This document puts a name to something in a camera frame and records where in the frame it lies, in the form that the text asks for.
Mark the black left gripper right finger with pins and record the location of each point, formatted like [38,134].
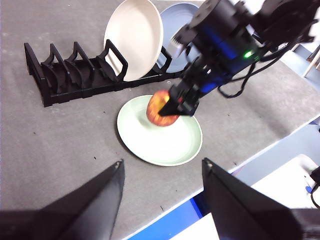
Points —
[240,212]

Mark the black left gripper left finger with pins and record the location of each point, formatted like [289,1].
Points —
[82,212]

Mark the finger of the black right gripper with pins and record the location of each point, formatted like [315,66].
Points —
[171,108]

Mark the red yellow apple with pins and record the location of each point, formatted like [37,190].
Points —
[156,112]

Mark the green plate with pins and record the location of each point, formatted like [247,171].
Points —
[162,145]

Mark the cream white plate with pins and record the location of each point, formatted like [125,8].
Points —
[135,37]

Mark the blue plate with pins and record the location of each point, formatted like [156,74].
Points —
[175,17]

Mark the black plate rack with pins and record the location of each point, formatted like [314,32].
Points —
[70,85]

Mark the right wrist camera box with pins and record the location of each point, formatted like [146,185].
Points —
[183,33]

